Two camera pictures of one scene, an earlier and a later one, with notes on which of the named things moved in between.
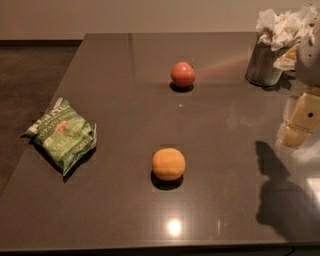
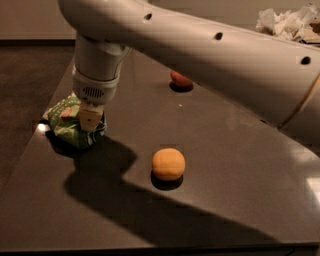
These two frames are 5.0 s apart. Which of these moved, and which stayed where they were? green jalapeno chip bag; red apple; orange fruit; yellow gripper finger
Moved: green jalapeno chip bag; yellow gripper finger
Stayed: red apple; orange fruit
